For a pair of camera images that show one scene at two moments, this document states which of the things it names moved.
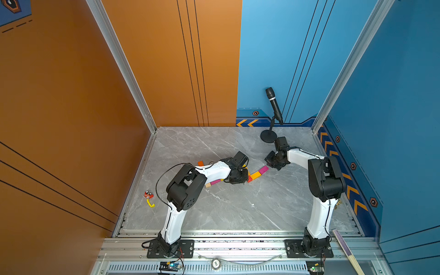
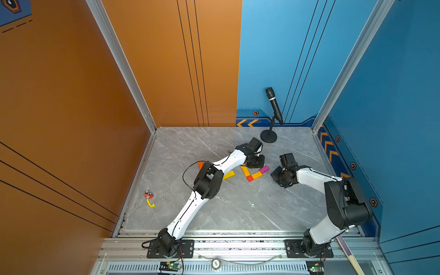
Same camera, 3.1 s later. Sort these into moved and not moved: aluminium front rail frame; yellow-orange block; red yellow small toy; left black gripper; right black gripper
Moved: right black gripper; left black gripper
Not moved: red yellow small toy; yellow-orange block; aluminium front rail frame
